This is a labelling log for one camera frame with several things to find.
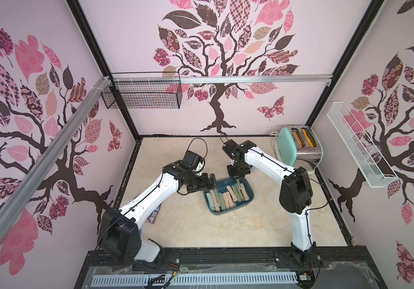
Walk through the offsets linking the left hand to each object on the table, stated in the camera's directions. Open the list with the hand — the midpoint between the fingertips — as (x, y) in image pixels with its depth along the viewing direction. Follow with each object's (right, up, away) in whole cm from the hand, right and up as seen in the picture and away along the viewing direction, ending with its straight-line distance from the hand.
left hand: (208, 190), depth 79 cm
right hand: (+15, +4, +10) cm, 18 cm away
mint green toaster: (+48, +20, +14) cm, 54 cm away
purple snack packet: (-27, -15, +5) cm, 32 cm away
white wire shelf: (+63, +17, -9) cm, 66 cm away
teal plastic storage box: (+11, -5, +12) cm, 17 cm away
